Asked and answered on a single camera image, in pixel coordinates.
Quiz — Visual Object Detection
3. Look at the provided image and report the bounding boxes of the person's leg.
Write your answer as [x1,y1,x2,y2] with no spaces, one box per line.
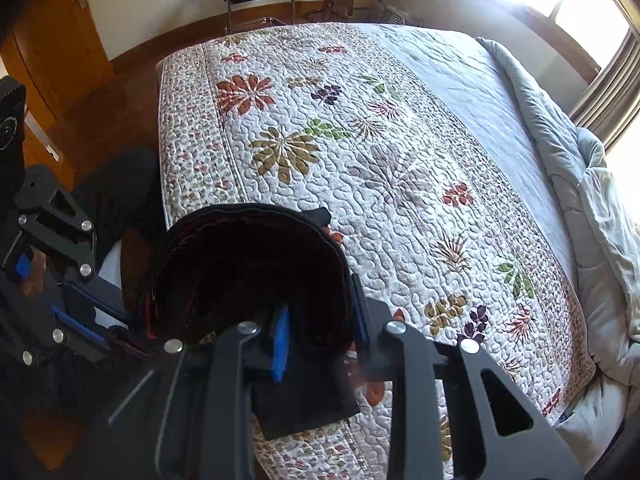
[75,147,163,266]

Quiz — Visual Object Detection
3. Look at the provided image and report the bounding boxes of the wooden door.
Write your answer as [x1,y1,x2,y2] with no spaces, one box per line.
[0,0,117,161]

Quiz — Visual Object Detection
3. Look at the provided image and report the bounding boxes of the grey bed sheet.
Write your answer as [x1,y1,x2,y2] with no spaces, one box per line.
[357,22,581,271]

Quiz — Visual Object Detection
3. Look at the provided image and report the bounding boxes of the floral quilted bedspread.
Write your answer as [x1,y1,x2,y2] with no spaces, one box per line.
[157,22,598,480]

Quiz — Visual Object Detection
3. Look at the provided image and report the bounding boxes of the black pants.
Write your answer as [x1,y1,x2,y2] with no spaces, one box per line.
[107,204,363,441]

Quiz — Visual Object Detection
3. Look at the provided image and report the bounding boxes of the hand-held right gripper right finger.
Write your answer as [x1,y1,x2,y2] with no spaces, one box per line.
[351,284,584,480]

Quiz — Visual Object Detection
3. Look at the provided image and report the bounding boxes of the striped beige curtain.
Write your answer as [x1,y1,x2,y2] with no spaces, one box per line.
[570,25,640,151]

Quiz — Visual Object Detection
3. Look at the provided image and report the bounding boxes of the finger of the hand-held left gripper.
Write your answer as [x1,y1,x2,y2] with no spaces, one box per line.
[0,280,133,366]
[0,164,97,283]

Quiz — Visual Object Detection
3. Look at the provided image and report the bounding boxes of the wooden bed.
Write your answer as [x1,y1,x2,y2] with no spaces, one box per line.
[95,22,640,480]

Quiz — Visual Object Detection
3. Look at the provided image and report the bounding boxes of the grey duvet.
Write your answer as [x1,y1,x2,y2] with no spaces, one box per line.
[475,37,640,391]

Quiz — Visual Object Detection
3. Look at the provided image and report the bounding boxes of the woven basket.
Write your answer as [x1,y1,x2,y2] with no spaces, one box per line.
[375,5,422,27]

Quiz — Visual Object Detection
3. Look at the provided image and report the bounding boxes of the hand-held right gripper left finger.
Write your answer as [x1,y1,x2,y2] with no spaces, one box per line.
[150,307,292,480]

